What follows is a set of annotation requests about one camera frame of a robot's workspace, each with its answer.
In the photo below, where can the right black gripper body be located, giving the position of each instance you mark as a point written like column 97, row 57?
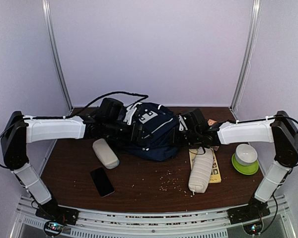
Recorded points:
column 190, row 138

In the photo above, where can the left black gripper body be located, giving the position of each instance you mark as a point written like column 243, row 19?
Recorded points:
column 111, row 130

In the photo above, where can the navy blue student backpack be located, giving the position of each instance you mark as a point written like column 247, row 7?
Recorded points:
column 161, row 123

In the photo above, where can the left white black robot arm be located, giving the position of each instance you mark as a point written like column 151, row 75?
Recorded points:
column 110, row 119

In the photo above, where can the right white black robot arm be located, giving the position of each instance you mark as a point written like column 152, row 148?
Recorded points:
column 280, row 129

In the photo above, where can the orange green paperback book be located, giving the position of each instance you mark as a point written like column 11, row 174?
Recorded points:
column 210, row 123

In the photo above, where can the beige hard glasses case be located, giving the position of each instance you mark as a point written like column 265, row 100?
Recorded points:
column 105, row 154

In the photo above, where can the beige fabric pencil pouch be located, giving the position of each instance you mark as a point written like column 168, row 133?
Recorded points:
column 201, row 166

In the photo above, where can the yellow paperback booklet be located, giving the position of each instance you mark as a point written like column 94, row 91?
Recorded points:
column 215, row 173

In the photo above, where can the white bowl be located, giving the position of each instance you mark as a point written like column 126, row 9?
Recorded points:
column 245, row 154

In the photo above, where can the black smartphone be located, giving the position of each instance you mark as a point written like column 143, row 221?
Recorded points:
column 102, row 182

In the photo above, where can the lime green plate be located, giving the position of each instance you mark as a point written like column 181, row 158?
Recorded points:
column 245, row 169

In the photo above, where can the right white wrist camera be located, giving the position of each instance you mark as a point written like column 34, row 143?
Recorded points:
column 182, row 123

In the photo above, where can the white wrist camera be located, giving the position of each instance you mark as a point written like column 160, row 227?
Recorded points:
column 182, row 123
column 130, row 111

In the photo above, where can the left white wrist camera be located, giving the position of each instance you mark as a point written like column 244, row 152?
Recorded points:
column 130, row 111

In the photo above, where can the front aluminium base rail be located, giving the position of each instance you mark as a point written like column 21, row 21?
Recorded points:
column 214, row 223

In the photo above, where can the right aluminium frame post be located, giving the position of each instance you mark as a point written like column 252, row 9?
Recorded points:
column 245, row 67

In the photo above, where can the aluminium frame post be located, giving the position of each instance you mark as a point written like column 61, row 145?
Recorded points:
column 55, row 53
column 245, row 67

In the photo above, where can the left aluminium frame post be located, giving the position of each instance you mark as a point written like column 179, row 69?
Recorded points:
column 55, row 53

